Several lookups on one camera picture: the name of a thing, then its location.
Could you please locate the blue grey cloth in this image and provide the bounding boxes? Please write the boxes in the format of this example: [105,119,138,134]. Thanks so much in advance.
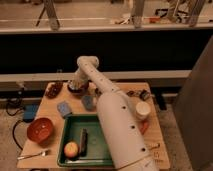
[81,95,95,111]

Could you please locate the yellow red apple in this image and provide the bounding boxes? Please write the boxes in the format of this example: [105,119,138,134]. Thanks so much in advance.
[64,141,79,158]

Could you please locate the blue sponge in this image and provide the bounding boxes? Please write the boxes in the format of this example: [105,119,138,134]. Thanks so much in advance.
[57,101,72,118]

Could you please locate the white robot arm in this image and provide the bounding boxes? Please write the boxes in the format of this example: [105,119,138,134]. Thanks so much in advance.
[71,56,159,171]

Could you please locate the bunch of dark grapes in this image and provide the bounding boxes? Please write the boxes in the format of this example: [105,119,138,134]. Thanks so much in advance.
[45,82,63,99]

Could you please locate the black cable on floor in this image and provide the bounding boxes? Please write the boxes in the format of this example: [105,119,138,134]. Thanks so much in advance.
[4,89,28,151]

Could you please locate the white paper cup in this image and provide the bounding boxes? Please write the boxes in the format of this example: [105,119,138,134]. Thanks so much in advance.
[135,101,151,120]

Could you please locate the blue box on floor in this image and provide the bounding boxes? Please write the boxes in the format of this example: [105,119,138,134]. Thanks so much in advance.
[23,105,38,123]

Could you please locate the small dark gadget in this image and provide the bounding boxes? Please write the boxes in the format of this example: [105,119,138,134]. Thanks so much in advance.
[139,90,150,101]

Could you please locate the silver fork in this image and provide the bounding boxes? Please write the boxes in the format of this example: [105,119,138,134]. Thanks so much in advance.
[17,150,50,160]

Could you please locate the red orange bowl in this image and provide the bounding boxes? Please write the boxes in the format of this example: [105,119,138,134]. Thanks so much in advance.
[27,117,54,144]

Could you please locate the green plastic tray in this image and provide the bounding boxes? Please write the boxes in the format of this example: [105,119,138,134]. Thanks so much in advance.
[57,115,113,168]

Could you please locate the grey panel at right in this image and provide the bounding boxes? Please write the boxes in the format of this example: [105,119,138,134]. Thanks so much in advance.
[173,35,213,171]

